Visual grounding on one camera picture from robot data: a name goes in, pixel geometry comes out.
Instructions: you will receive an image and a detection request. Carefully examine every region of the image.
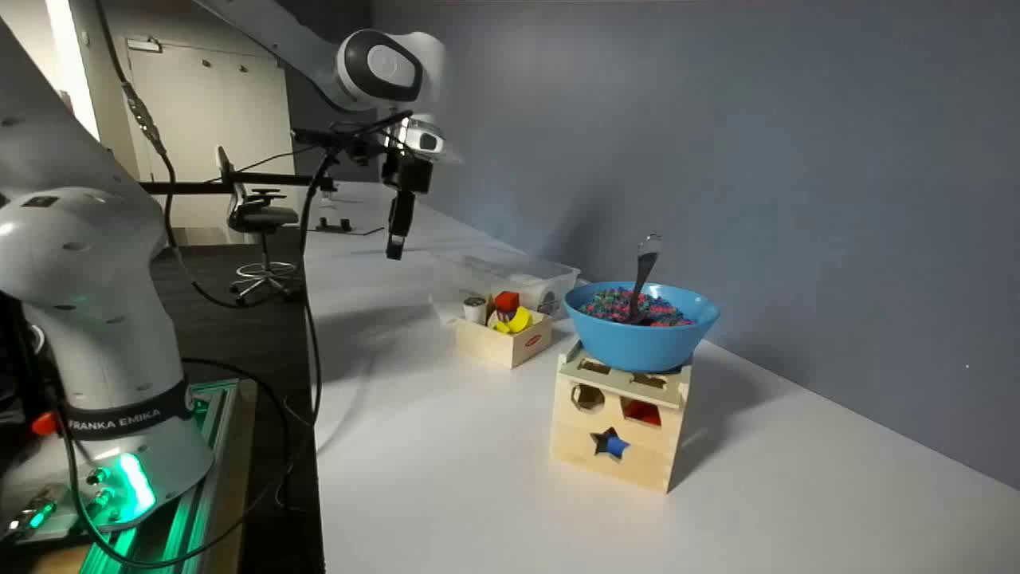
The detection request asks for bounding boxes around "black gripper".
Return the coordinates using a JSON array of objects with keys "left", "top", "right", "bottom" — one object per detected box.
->
[{"left": 382, "top": 150, "right": 434, "bottom": 257}]

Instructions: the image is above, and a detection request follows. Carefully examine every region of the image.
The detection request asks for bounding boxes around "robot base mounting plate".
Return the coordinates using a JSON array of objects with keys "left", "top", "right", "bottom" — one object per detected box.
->
[{"left": 0, "top": 378, "right": 259, "bottom": 574}]

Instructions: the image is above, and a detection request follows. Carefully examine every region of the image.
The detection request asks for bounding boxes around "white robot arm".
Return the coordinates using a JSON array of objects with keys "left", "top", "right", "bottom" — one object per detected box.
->
[{"left": 0, "top": 0, "right": 445, "bottom": 528}]

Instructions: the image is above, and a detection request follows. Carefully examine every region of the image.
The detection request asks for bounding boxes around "clear plastic container box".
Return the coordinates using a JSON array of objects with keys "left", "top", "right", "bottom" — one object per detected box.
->
[{"left": 440, "top": 254, "right": 581, "bottom": 312}]

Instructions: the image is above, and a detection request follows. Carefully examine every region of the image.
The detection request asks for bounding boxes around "wooden shape sorter box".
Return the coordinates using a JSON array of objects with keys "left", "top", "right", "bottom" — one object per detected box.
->
[{"left": 552, "top": 344, "right": 692, "bottom": 490}]

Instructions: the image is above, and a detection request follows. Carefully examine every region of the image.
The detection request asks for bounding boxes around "small cup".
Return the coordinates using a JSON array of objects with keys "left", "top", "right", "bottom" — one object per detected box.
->
[{"left": 461, "top": 296, "right": 488, "bottom": 326}]

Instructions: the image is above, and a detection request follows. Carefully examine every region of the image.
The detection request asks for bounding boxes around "black office chair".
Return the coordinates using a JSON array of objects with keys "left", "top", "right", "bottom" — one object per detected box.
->
[{"left": 217, "top": 150, "right": 296, "bottom": 305}]

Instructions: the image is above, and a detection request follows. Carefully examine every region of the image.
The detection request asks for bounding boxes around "wooden tray with blocks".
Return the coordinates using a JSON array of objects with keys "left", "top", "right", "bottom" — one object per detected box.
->
[{"left": 453, "top": 290, "right": 552, "bottom": 371}]

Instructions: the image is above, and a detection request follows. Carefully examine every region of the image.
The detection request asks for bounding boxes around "metal spoon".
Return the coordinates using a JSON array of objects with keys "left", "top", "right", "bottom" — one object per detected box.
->
[{"left": 629, "top": 234, "right": 664, "bottom": 321}]

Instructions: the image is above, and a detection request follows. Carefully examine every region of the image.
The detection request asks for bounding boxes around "blue bowl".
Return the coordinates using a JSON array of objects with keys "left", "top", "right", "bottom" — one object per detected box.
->
[{"left": 563, "top": 279, "right": 721, "bottom": 374}]

